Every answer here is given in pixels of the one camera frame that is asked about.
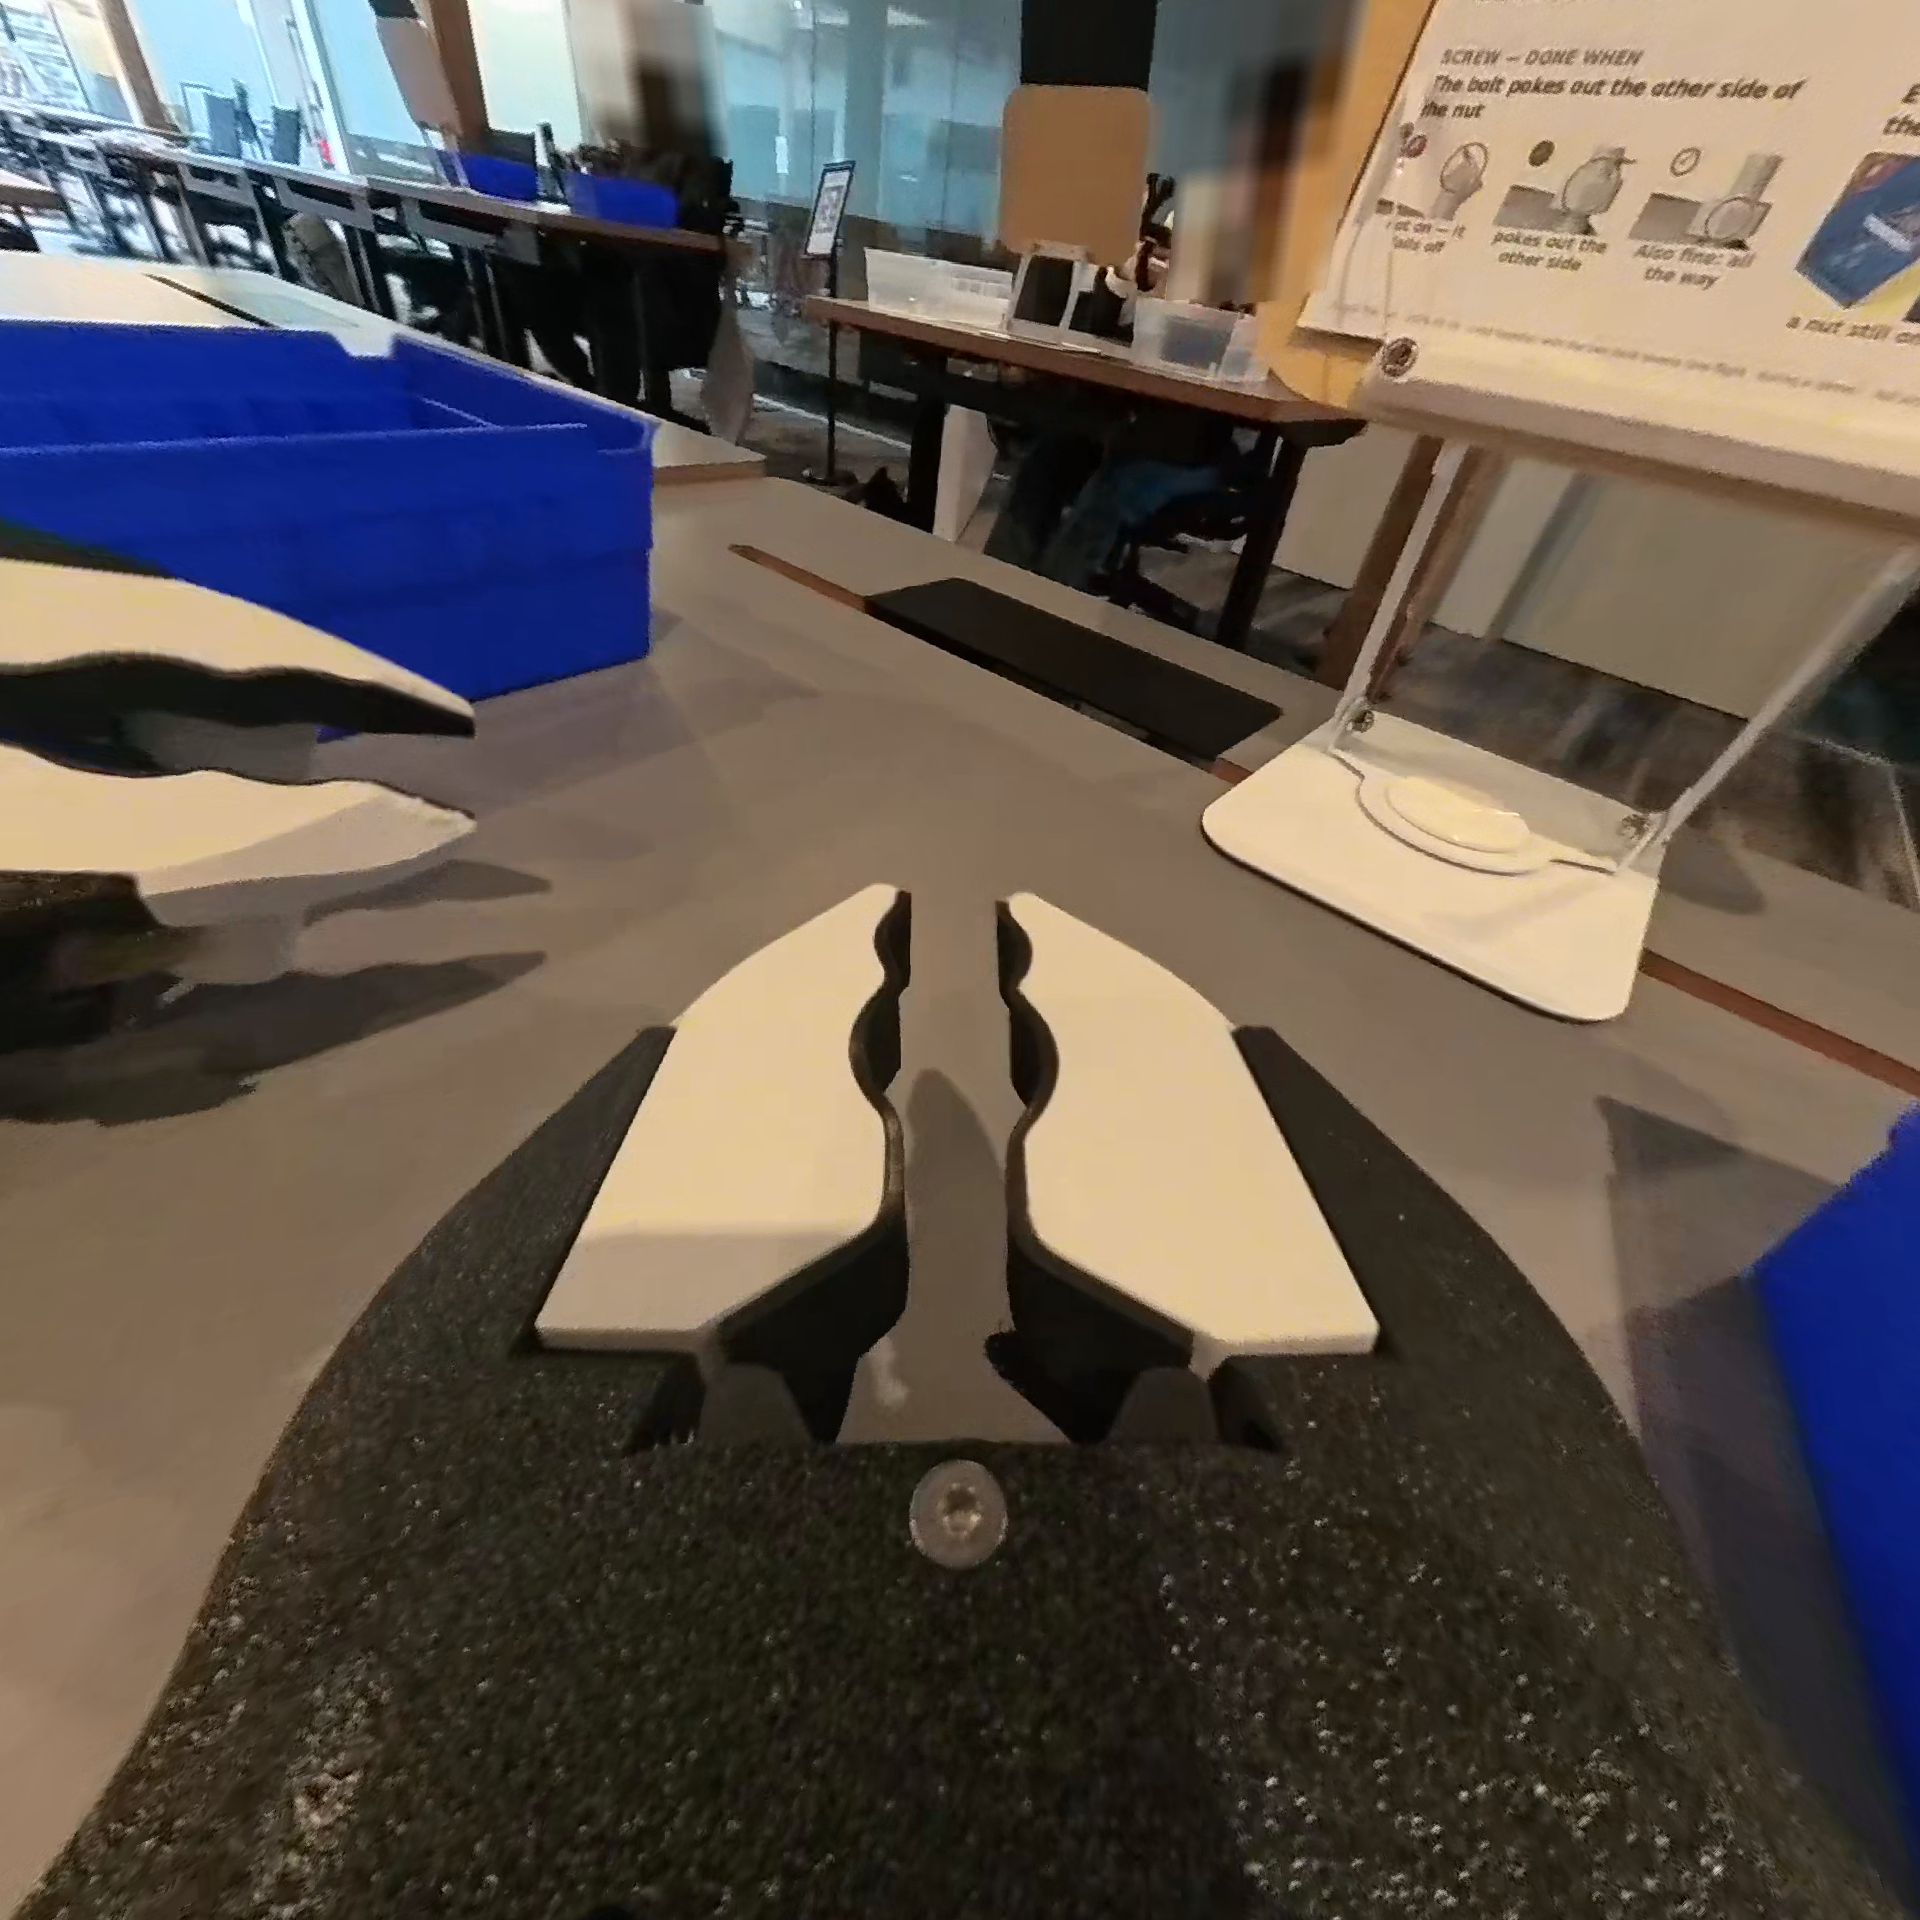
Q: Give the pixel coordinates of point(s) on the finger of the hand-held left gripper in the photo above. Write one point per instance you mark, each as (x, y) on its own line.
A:
(224, 638)
(180, 832)

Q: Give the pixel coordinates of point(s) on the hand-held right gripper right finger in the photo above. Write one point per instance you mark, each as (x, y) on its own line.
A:
(1170, 1155)

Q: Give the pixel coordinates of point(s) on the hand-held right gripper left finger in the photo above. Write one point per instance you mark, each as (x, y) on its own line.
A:
(735, 1140)

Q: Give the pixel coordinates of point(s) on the blue plastic bin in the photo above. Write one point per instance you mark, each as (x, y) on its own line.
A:
(375, 524)
(1852, 1350)

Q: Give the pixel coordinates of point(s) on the instruction board stand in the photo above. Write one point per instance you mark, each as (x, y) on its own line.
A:
(1440, 900)

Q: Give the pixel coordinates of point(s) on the row of dark desks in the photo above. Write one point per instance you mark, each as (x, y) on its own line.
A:
(375, 225)

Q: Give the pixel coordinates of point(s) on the black rubber pad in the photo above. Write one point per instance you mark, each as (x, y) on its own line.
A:
(1080, 661)

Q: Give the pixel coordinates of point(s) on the black office chair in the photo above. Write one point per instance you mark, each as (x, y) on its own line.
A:
(1155, 518)

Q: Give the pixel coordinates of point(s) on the floor sign holder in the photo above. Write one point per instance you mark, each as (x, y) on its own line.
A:
(831, 202)

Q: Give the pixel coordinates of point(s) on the clear plastic box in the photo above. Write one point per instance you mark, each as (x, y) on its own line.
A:
(930, 284)
(1193, 342)

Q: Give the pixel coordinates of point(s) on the wooden table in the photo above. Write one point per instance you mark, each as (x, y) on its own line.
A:
(1050, 357)

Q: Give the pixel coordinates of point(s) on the wooden post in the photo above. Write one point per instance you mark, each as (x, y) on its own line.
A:
(1395, 571)

